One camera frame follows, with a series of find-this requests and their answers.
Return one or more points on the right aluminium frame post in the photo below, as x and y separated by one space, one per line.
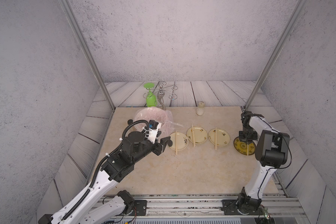
290 25

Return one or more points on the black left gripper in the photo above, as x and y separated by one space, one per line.
159 148

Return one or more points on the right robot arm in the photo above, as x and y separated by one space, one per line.
271 152

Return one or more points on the yellow plate brown rim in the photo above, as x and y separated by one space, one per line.
242 146

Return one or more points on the chrome cup holder stand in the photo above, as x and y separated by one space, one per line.
161 90

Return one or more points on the aluminium frame post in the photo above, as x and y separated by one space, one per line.
84 47
290 25

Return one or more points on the cream plate with dark patch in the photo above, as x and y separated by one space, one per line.
183 141

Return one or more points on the white shaker bottle beige cap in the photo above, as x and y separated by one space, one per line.
200 108

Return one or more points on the cream plate with characters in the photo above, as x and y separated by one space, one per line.
223 138
201 135

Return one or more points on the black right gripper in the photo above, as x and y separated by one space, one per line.
241 138

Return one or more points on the left aluminium frame post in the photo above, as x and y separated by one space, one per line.
84 47

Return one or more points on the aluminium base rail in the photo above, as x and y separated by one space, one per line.
274 209

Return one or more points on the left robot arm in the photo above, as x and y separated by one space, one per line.
111 170

